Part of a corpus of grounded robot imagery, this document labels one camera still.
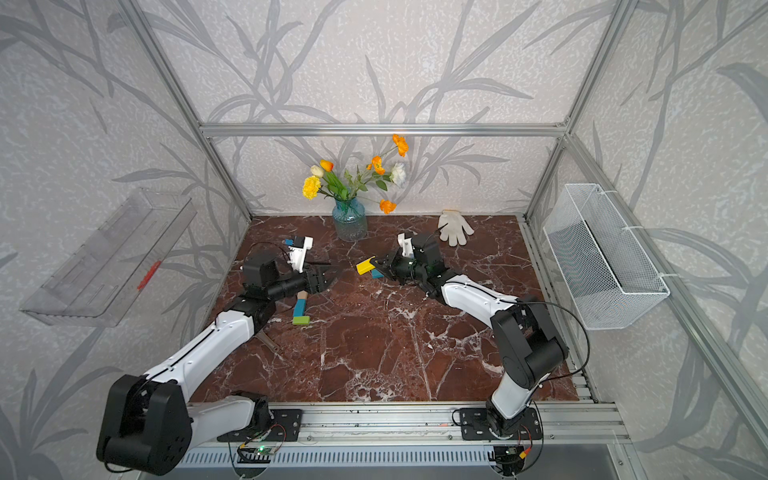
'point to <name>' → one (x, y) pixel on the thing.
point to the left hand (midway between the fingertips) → (336, 269)
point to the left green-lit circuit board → (265, 450)
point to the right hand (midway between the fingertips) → (369, 261)
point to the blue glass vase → (350, 220)
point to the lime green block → (301, 320)
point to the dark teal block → (376, 274)
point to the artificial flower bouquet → (322, 179)
